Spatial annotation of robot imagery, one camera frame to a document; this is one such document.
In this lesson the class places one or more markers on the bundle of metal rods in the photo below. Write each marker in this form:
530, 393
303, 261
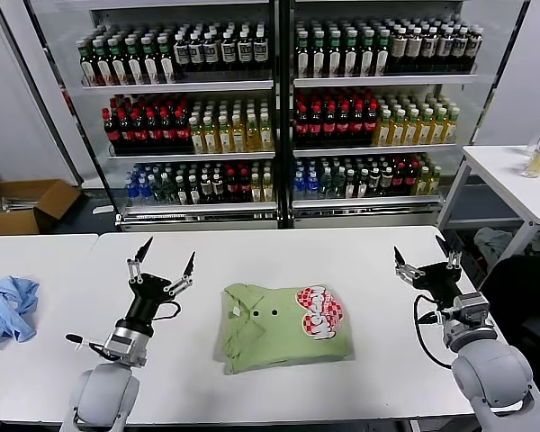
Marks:
9, 204

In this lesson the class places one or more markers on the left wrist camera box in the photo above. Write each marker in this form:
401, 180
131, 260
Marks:
126, 346

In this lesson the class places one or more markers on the light blue crumpled cloth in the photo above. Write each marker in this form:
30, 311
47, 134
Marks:
9, 310

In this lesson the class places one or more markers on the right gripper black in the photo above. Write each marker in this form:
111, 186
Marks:
438, 281

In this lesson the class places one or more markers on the dark bottle beige label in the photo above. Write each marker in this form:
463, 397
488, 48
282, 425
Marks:
445, 48
414, 48
475, 47
398, 49
461, 48
429, 48

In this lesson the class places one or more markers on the large black object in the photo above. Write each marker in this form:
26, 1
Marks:
526, 306

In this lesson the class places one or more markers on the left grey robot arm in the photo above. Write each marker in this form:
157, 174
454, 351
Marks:
101, 396

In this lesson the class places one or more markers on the small dark tea bottle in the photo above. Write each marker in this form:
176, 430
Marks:
181, 191
205, 190
193, 190
386, 182
374, 183
362, 184
351, 185
218, 189

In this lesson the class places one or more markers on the open brown cardboard box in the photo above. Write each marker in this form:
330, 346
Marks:
9, 222

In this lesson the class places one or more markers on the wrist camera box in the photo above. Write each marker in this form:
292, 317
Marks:
470, 312
126, 346

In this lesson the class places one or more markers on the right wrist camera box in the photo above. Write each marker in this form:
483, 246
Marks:
470, 312

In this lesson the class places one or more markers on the yellow tea bottle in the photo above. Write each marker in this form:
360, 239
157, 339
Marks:
224, 136
397, 129
197, 137
434, 181
237, 135
422, 182
382, 129
211, 136
267, 188
256, 189
252, 134
451, 127
424, 128
438, 128
267, 133
411, 128

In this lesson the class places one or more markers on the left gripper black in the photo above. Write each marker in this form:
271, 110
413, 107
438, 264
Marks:
146, 299

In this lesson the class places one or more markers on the white beverage display cabinet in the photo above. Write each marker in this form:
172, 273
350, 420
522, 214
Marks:
184, 221
364, 218

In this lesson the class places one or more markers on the dark bottle blue white label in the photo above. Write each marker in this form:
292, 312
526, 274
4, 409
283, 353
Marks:
212, 51
196, 52
182, 53
228, 51
245, 49
260, 47

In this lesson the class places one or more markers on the white side table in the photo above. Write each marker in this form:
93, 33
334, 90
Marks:
499, 166

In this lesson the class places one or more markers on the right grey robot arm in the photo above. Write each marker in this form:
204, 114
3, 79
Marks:
490, 373

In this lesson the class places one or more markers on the clear green tinted bottle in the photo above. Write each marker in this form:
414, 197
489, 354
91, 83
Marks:
157, 191
326, 184
339, 184
169, 191

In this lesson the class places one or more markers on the flat white floor object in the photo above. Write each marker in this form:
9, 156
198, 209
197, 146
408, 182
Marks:
102, 210

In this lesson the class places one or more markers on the blue water bottle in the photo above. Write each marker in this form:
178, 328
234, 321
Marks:
299, 186
312, 186
144, 191
130, 191

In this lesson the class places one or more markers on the green cap dark drink bottle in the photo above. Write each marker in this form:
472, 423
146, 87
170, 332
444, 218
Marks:
118, 63
350, 54
87, 65
166, 60
366, 53
334, 54
150, 60
102, 64
303, 55
382, 53
318, 55
134, 62

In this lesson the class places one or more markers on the green polo shirt with print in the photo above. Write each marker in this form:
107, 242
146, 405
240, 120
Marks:
274, 328

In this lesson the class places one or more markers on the red cap cola bottle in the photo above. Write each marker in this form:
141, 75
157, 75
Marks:
245, 187
412, 180
111, 131
167, 130
125, 131
315, 126
329, 126
343, 125
182, 130
231, 188
153, 131
371, 124
139, 131
357, 125
302, 126
398, 181

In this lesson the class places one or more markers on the white crumpled cloth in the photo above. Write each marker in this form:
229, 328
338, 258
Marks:
492, 240

